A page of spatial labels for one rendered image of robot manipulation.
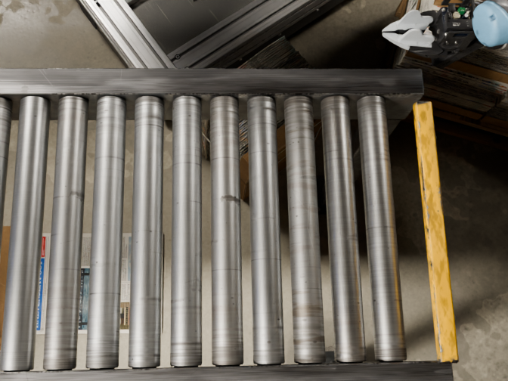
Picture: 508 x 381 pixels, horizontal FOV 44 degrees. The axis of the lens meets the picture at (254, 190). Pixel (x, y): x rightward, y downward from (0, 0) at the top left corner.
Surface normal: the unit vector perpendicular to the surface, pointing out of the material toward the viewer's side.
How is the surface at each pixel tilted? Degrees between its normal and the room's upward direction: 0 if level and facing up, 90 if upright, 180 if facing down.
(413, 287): 0
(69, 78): 0
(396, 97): 90
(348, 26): 0
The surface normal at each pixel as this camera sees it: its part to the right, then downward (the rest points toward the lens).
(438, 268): 0.05, -0.26
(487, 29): -0.95, 0.29
